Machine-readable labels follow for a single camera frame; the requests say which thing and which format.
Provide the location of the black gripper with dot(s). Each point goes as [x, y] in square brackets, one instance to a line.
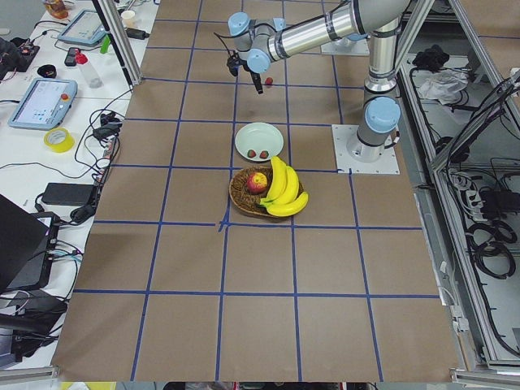
[251, 71]

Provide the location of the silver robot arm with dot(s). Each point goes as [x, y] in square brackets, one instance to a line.
[351, 28]

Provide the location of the light green plate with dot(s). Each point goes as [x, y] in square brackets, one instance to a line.
[259, 136]

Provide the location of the red yellow apple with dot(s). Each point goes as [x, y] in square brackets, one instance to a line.
[257, 183]

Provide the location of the brown wicker basket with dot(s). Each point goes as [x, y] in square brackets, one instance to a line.
[243, 199]

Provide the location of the yellow banana bunch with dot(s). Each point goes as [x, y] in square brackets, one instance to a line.
[284, 197]

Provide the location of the paper cup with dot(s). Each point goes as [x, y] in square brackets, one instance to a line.
[129, 18]

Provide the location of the green marker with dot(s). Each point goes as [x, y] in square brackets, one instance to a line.
[106, 42]

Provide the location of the clear plastic bottle red cap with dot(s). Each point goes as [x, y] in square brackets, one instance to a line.
[88, 71]

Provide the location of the blue teach pendant far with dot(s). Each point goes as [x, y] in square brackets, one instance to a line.
[85, 29]

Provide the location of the blue teach pendant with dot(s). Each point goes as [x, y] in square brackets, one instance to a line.
[85, 29]
[44, 105]

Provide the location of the black cloth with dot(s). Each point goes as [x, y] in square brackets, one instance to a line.
[432, 59]

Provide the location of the white crumpled cloth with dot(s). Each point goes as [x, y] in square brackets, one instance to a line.
[445, 86]

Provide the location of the yellow tape roll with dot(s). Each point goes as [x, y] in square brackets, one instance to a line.
[59, 140]

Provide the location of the black small bowl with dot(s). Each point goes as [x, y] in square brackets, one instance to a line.
[47, 71]

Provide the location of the blue teach pendant near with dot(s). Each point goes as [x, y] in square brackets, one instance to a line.
[44, 105]

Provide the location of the black power adapter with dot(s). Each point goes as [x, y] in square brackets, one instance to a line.
[64, 194]

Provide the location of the black laptop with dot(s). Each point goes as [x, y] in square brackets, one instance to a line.
[26, 244]

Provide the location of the aluminium frame post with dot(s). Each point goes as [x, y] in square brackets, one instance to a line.
[114, 28]

